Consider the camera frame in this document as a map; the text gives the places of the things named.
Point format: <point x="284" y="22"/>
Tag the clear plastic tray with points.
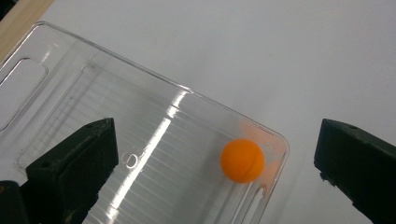
<point x="174" y="130"/>

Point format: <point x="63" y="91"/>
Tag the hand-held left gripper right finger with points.
<point x="358" y="161"/>

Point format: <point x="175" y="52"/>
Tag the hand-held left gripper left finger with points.
<point x="73" y="174"/>

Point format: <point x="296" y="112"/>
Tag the orange ball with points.
<point x="242" y="160"/>

